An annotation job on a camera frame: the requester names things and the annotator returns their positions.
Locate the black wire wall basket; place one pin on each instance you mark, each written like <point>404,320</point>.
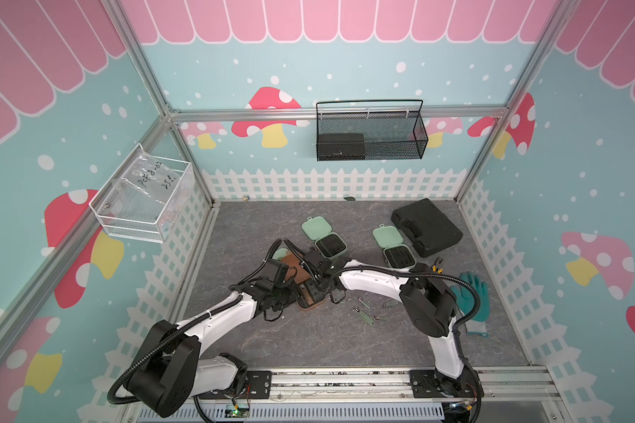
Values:
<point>392,129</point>

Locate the yellow handled pliers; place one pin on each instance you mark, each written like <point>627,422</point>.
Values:
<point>437,266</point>

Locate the black plastic tool case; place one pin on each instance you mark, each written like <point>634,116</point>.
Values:
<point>427,227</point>

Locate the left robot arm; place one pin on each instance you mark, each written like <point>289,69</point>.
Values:
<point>168,369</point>

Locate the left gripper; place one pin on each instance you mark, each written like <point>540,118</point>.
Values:
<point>292,299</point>

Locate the brown case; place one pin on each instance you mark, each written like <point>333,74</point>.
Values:
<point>308,294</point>

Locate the front aluminium rail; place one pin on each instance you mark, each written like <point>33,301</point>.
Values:
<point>505,384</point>

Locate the black box in basket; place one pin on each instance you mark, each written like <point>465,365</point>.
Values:
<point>340,146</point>

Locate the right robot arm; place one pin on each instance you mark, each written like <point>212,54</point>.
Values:
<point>437,304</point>

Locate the green case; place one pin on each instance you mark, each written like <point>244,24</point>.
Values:
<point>396,253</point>
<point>280,254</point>
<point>326,241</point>

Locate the clear plastic bag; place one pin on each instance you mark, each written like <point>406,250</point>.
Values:
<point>151,193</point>

